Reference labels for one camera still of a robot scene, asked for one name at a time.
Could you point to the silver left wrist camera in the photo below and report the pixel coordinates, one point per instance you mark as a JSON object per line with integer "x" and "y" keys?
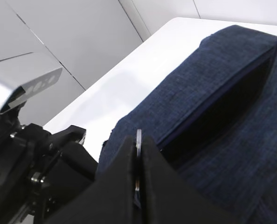
{"x": 24, "y": 76}

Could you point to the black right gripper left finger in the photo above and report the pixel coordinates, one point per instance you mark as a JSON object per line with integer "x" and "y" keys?
{"x": 110, "y": 199}

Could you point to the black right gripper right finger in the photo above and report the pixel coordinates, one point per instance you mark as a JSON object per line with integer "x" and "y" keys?
{"x": 201, "y": 182}

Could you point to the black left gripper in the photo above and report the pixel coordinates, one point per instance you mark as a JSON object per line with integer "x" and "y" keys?
{"x": 37, "y": 168}

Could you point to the navy blue lunch bag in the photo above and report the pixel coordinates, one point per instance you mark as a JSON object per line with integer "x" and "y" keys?
{"x": 226, "y": 89}

